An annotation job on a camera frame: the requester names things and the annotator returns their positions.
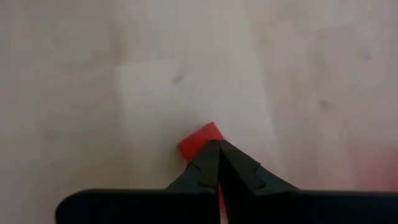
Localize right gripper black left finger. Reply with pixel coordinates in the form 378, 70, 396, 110
166, 139, 221, 194

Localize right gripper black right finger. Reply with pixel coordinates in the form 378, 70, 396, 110
220, 140, 299, 203

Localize red wooden block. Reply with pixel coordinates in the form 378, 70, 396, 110
178, 121, 227, 224

